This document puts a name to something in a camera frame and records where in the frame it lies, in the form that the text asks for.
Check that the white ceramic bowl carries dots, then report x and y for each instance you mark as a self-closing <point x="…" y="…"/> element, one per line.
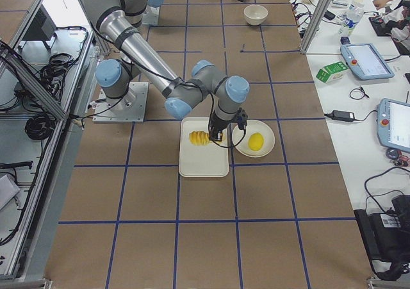
<point x="255" y="14"/>

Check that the black power adapter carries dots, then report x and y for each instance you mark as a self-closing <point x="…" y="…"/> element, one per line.
<point x="344" y="116"/>

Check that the aluminium frame post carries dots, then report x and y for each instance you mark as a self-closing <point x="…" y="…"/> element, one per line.
<point x="314" y="24"/>

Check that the striped bread roll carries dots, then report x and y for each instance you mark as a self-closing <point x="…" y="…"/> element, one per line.
<point x="200" y="138"/>

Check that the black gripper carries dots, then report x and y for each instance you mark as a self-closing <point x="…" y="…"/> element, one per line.
<point x="216" y="124"/>

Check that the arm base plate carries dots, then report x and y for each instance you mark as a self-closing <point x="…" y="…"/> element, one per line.
<point x="151" y="16"/>
<point x="131" y="108"/>

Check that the green white carton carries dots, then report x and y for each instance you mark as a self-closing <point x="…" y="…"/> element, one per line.
<point x="331" y="72"/>

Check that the yellow lemon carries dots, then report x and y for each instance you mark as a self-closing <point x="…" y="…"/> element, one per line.
<point x="256" y="142"/>

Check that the white rectangular tray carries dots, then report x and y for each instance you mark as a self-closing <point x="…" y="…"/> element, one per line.
<point x="200" y="161"/>

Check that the blue teach pendant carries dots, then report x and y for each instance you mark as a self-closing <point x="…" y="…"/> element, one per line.
<point x="393" y="124"/>
<point x="365" y="61"/>

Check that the clear plastic bottle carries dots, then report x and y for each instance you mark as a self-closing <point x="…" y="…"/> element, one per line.
<point x="353" y="16"/>

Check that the white round plate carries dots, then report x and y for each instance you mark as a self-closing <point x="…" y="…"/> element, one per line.
<point x="253" y="126"/>

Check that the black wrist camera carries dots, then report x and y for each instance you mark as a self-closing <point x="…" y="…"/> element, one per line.
<point x="241" y="119"/>

